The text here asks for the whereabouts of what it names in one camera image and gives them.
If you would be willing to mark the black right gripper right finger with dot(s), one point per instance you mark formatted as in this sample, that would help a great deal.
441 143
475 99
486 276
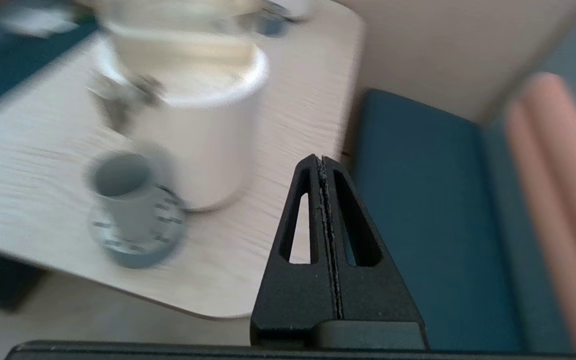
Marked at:
373 295

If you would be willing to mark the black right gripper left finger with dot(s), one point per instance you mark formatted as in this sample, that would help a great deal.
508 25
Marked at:
293 300

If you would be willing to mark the grey plastic cup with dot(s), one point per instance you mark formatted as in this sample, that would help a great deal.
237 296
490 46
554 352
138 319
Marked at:
128 210

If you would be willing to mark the dark blue bench seat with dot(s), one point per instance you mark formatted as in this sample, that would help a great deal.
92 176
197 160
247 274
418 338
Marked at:
8 65
428 225

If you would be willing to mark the blue perforated drip tray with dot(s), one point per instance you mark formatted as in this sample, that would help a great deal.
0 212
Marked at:
168 235

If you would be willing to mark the clear water dispenser white base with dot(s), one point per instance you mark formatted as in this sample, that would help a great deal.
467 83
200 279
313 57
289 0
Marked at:
208 150

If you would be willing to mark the pink bolster cushion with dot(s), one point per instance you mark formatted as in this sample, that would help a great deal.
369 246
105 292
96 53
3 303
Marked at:
558 200

